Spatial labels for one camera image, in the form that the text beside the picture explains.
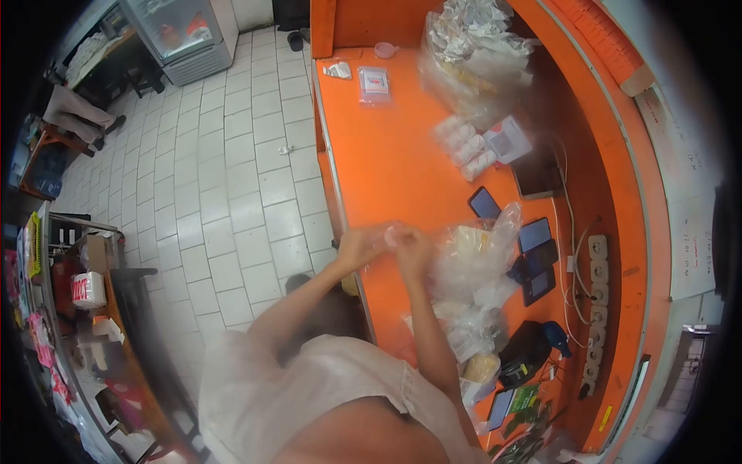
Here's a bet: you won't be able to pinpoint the person's right hand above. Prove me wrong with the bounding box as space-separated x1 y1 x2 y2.
390 225 437 284

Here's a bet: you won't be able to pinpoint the person's left hand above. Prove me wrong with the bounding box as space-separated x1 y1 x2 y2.
337 225 391 271

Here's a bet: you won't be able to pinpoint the person's left fingers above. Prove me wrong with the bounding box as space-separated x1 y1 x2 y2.
361 225 391 251

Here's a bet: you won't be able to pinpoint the person's right fingers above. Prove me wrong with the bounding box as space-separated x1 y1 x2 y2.
390 225 417 254

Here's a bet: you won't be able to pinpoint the small clear plastic bag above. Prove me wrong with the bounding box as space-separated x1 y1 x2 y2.
371 220 410 250

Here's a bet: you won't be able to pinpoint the pile of clear plastic bags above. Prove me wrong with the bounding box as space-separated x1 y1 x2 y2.
406 202 524 363

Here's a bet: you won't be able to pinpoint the pack of white paper rolls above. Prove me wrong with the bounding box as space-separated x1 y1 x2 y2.
432 115 498 183

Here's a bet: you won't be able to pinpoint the black smartphone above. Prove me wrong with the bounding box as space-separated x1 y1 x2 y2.
524 239 560 276

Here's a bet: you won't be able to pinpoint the white square box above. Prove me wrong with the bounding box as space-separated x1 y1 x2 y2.
483 115 534 165

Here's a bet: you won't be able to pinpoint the clear zip bag red label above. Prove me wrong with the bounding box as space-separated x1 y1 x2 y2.
357 65 393 107

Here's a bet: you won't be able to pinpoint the dark tablet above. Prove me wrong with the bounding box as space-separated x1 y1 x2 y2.
510 146 565 201

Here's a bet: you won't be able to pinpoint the yellow food in plastic bag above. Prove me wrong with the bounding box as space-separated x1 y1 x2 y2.
461 353 502 385

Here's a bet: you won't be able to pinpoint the person's body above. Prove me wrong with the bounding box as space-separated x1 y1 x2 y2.
197 332 487 464

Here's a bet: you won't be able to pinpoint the large bag of foil wrappers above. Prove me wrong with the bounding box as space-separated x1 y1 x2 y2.
419 0 541 131

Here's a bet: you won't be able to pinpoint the green packet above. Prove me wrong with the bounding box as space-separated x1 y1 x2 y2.
508 384 543 430

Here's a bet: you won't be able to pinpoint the white power strip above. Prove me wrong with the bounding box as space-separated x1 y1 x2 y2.
579 234 611 401

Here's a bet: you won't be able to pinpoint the pair of dark sandals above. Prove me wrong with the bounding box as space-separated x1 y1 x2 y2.
286 27 313 53

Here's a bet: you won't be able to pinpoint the glass door display fridge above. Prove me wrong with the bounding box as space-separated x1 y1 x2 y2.
119 0 240 88

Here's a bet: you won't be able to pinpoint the white box with red print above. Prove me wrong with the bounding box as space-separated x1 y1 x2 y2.
71 271 109 311

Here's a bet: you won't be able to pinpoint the cluttered wooden counter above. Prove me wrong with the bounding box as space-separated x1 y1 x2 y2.
3 202 201 464

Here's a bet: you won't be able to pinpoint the dark table with white stacks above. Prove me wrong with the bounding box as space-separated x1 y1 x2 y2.
52 12 169 101

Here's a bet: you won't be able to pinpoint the wooden table with cloth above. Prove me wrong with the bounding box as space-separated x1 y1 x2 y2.
16 84 127 201

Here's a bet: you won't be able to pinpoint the white charging cable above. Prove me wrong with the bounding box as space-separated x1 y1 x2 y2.
548 136 593 350

